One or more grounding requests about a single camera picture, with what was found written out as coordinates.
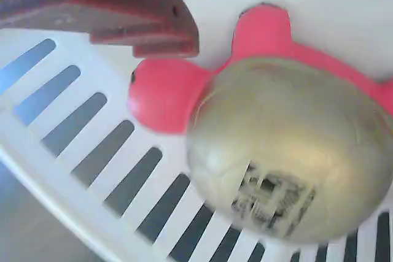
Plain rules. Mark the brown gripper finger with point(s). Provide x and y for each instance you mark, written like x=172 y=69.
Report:
x=122 y=7

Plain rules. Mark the red turtle toy gold shell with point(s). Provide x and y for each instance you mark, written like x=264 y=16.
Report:
x=276 y=136

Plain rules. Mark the white slotted tray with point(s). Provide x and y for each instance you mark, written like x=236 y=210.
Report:
x=337 y=4

